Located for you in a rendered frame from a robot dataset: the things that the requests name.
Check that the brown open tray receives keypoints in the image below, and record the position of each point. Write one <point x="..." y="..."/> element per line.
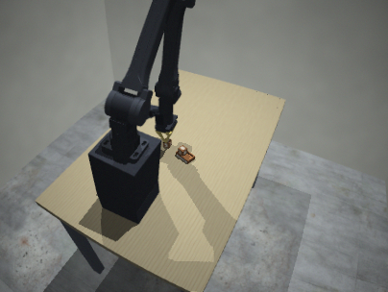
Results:
<point x="187" y="158"/>

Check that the brown cube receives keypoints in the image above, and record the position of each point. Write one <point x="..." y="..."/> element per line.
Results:
<point x="182" y="150"/>
<point x="168" y="144"/>

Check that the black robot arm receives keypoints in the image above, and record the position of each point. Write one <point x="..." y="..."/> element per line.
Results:
<point x="124" y="141"/>

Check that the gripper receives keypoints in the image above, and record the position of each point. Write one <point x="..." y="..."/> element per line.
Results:
<point x="169" y="123"/>

